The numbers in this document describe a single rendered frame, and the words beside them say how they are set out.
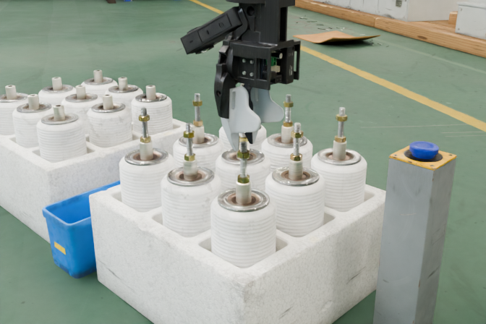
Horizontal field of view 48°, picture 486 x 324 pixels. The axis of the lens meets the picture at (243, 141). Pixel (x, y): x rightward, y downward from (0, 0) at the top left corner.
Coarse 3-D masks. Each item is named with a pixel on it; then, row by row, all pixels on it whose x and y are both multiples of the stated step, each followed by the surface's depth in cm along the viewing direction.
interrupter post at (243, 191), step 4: (236, 184) 78; (240, 184) 77; (244, 184) 77; (248, 184) 77; (236, 188) 78; (240, 188) 77; (244, 188) 77; (248, 188) 77; (236, 192) 78; (240, 192) 77; (244, 192) 77; (248, 192) 78; (236, 196) 78; (240, 196) 78; (244, 196) 78; (248, 196) 78; (236, 200) 78; (240, 200) 78; (244, 200) 78; (248, 200) 78
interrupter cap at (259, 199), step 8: (224, 192) 81; (232, 192) 81; (256, 192) 81; (264, 192) 80; (224, 200) 78; (232, 200) 79; (256, 200) 79; (264, 200) 78; (224, 208) 76; (232, 208) 76; (240, 208) 76; (248, 208) 76; (256, 208) 76
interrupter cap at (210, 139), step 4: (204, 136) 104; (208, 136) 104; (212, 136) 104; (180, 140) 102; (184, 140) 102; (208, 140) 102; (212, 140) 102; (216, 140) 102; (180, 144) 101; (184, 144) 100; (196, 144) 100; (200, 144) 100; (204, 144) 100; (208, 144) 100; (212, 144) 100
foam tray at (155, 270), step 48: (96, 192) 98; (384, 192) 98; (96, 240) 99; (144, 240) 87; (192, 240) 82; (288, 240) 82; (336, 240) 86; (144, 288) 91; (192, 288) 80; (240, 288) 72; (288, 288) 79; (336, 288) 89
